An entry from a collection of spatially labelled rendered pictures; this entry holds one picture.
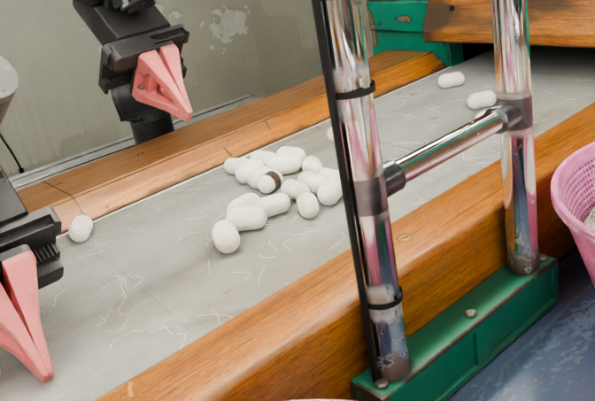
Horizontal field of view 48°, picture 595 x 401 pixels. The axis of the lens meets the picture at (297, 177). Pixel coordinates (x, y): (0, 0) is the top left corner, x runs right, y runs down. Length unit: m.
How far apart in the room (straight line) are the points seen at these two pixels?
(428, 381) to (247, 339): 0.13
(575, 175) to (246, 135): 0.39
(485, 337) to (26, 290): 0.31
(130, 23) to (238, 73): 2.25
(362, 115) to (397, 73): 0.62
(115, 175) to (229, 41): 2.25
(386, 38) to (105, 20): 0.51
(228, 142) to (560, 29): 0.41
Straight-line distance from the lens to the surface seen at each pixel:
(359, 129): 0.36
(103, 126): 2.74
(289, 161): 0.69
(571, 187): 0.58
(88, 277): 0.59
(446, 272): 0.49
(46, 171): 1.18
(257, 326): 0.42
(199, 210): 0.66
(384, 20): 1.10
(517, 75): 0.47
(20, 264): 0.47
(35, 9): 2.63
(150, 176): 0.74
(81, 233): 0.66
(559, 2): 0.87
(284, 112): 0.84
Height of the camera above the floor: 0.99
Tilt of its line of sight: 21 degrees down
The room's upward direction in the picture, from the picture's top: 11 degrees counter-clockwise
